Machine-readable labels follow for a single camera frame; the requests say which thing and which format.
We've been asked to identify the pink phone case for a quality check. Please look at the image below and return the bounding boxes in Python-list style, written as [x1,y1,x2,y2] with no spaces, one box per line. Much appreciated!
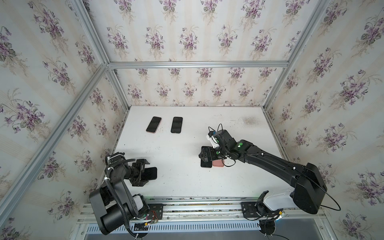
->
[212,160,225,168]

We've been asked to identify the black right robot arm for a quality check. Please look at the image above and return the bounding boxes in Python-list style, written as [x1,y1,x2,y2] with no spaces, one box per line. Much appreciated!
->
[199,130,328,217]

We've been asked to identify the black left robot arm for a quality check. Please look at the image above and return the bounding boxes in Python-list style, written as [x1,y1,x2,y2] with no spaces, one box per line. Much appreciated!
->
[89,152,149,240]

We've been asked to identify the black phone pink edge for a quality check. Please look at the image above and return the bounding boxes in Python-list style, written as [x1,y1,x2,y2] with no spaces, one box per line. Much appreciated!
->
[146,117,162,133]

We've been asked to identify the black phone far middle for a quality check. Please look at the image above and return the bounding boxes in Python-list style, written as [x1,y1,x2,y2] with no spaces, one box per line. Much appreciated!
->
[171,117,183,134]

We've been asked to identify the black pad near left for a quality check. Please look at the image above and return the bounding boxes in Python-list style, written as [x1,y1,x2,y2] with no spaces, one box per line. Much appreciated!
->
[141,167,158,182]

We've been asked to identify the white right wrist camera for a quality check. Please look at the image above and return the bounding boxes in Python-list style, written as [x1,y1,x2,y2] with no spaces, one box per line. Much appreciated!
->
[206,131,220,149]

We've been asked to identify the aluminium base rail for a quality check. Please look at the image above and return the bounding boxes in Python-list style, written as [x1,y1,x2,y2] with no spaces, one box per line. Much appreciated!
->
[75,198,327,224]

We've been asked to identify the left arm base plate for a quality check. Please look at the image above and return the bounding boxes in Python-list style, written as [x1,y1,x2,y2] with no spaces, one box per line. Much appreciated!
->
[134,204,164,221]

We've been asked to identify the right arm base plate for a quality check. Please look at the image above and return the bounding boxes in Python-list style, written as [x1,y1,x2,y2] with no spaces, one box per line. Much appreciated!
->
[241,202,282,219]

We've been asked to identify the aluminium frame top bar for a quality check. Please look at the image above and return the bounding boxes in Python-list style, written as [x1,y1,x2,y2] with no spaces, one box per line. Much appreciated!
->
[107,61,289,69]

